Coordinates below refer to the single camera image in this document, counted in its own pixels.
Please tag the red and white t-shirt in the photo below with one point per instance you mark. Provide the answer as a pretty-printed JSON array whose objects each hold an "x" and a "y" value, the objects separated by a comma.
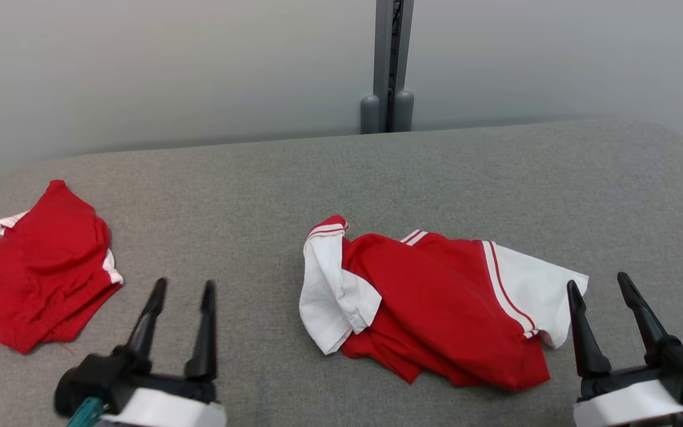
[{"x": 436, "y": 308}]

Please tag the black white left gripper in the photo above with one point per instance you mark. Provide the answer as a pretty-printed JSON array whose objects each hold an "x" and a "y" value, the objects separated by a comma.
[{"x": 140, "y": 391}]

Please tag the grey metal post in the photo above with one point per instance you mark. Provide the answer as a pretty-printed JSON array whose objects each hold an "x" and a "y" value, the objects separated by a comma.
[{"x": 382, "y": 47}]

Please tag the grey cylinder post foot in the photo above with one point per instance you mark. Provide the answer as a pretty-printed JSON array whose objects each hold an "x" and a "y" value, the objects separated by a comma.
[
  {"x": 369, "y": 115},
  {"x": 404, "y": 111}
]

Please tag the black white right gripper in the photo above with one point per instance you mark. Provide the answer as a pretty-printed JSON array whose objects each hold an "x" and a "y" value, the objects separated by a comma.
[{"x": 661, "y": 391}]

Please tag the red shorts with white trim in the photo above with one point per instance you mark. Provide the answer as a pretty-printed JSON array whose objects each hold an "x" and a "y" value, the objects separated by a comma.
[{"x": 45, "y": 273}]

